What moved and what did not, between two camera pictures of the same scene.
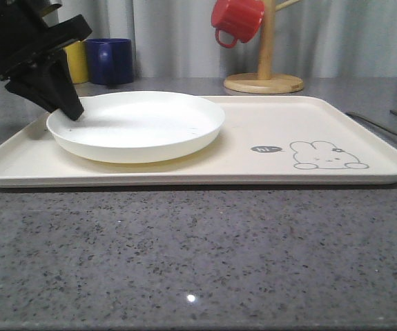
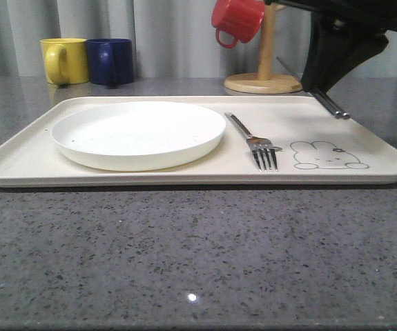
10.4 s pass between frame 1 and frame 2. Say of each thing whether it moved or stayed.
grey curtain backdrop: stayed
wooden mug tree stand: stayed
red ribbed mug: stayed
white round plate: moved
